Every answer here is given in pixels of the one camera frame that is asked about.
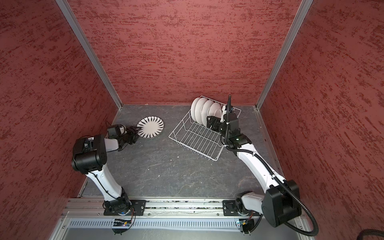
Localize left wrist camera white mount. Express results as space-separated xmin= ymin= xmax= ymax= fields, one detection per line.
xmin=107 ymin=124 xmax=126 ymax=139

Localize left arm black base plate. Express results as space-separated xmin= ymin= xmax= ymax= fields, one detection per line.
xmin=103 ymin=198 xmax=147 ymax=217

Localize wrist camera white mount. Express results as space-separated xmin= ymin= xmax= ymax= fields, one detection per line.
xmin=221 ymin=105 xmax=228 ymax=123
xmin=107 ymin=124 xmax=126 ymax=139

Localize blue striped white plate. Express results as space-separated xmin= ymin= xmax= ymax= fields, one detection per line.
xmin=137 ymin=116 xmax=165 ymax=139

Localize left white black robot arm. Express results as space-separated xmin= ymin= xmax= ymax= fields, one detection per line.
xmin=72 ymin=125 xmax=146 ymax=216

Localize aluminium mounting rail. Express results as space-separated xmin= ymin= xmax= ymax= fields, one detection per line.
xmin=61 ymin=197 xmax=242 ymax=219

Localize left base circuit board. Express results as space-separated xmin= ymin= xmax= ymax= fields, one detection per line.
xmin=113 ymin=219 xmax=132 ymax=227

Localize right aluminium corner post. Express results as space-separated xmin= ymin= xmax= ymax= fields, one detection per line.
xmin=256 ymin=0 xmax=313 ymax=111

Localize green red rimmed plate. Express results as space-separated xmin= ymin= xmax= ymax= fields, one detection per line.
xmin=208 ymin=103 xmax=222 ymax=126

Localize right base circuit board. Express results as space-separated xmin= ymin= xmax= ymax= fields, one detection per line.
xmin=239 ymin=219 xmax=255 ymax=234

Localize left aluminium corner post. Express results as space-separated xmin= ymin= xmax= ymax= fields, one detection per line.
xmin=56 ymin=0 xmax=124 ymax=111

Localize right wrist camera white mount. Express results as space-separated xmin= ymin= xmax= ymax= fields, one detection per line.
xmin=221 ymin=105 xmax=228 ymax=123

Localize white wire dish rack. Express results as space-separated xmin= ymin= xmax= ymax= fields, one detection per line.
xmin=169 ymin=96 xmax=225 ymax=161

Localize white plate rearmost in rack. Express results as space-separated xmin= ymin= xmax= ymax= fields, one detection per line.
xmin=191 ymin=97 xmax=200 ymax=122

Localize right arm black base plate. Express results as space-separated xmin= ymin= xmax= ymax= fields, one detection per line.
xmin=222 ymin=199 xmax=260 ymax=217

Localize aluminium corner post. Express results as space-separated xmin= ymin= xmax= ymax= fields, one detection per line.
xmin=256 ymin=0 xmax=313 ymax=111
xmin=56 ymin=0 xmax=124 ymax=111

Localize slotted grey cable duct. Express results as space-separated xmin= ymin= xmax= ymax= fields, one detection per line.
xmin=67 ymin=218 xmax=240 ymax=232

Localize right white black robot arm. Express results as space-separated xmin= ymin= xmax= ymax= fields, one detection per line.
xmin=207 ymin=100 xmax=319 ymax=237

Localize base circuit board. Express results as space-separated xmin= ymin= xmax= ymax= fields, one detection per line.
xmin=239 ymin=219 xmax=255 ymax=234
xmin=113 ymin=219 xmax=132 ymax=227

